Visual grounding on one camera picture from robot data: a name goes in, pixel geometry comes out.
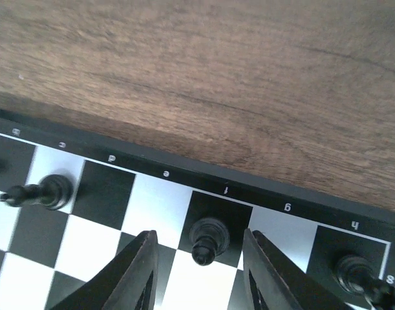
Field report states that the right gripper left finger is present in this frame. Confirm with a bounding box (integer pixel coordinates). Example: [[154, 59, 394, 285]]
[[53, 230, 158, 309]]

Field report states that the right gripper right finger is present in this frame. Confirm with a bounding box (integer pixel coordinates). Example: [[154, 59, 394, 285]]
[[242, 229, 351, 310]]

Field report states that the black chess piece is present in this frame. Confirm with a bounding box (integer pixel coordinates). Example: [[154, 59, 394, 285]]
[[189, 217, 230, 266], [334, 254, 395, 309], [0, 174, 74, 211]]

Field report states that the black and silver chessboard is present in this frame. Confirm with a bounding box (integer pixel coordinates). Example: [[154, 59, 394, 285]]
[[0, 109, 395, 309]]

